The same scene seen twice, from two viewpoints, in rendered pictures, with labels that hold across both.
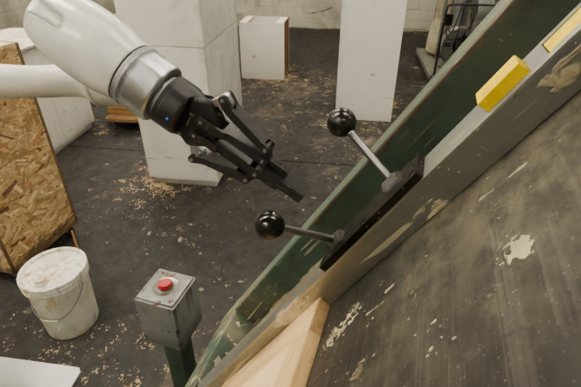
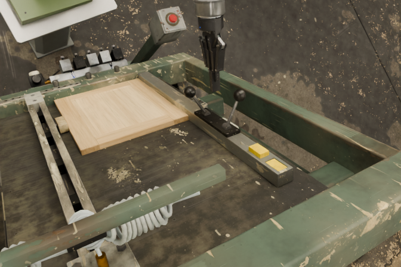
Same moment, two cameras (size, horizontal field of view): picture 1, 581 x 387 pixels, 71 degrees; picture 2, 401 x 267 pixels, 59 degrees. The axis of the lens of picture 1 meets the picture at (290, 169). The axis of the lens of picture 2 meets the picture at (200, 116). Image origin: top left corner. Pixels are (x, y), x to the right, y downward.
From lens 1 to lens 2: 69 cm
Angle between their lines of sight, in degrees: 36
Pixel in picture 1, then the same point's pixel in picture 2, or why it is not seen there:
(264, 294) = (197, 71)
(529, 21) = (328, 142)
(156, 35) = not seen: outside the picture
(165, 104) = (203, 24)
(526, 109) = (251, 161)
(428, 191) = (225, 140)
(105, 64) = not seen: outside the picture
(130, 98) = (196, 9)
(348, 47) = not seen: outside the picture
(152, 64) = (213, 8)
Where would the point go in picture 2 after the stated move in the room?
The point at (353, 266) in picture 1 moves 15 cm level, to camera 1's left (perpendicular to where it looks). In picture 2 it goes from (200, 124) to (173, 86)
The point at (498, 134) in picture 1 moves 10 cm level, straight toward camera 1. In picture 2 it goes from (244, 156) to (211, 161)
